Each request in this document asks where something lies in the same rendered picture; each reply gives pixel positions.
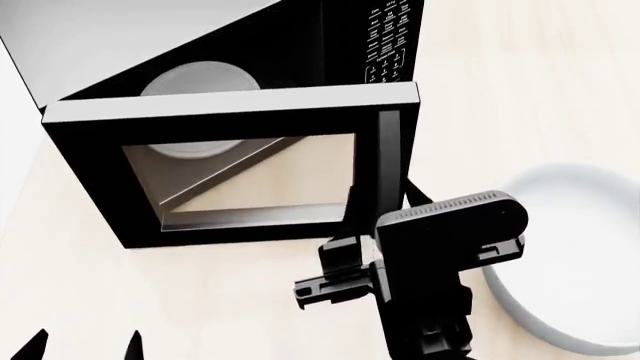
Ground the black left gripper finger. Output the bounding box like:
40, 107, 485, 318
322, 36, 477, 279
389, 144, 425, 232
122, 329, 144, 360
9, 328, 50, 360

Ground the white round bowl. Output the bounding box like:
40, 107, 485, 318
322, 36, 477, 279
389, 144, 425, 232
480, 161, 640, 357

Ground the black microwave with white top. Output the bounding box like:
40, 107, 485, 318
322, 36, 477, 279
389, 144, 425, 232
0, 0, 426, 118

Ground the white round turntable plate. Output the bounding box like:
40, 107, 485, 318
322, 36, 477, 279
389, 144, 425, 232
139, 60, 262, 161

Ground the black microwave door with window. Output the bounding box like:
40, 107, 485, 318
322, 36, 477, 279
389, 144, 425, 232
41, 81, 421, 250

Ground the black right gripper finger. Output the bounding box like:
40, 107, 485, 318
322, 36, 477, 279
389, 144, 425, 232
318, 183, 375, 279
402, 175, 432, 209

